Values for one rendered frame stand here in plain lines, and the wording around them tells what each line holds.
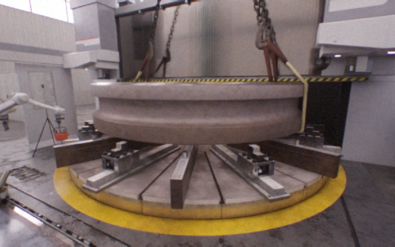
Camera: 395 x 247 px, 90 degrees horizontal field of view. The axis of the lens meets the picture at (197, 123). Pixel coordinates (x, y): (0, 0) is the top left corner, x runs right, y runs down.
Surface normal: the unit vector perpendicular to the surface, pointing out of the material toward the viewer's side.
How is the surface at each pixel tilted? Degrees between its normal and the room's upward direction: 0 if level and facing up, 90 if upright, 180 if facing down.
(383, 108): 90
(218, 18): 90
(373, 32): 90
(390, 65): 90
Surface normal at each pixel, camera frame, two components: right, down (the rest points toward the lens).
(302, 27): -0.44, 0.18
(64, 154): 0.65, 0.15
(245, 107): 0.31, 0.18
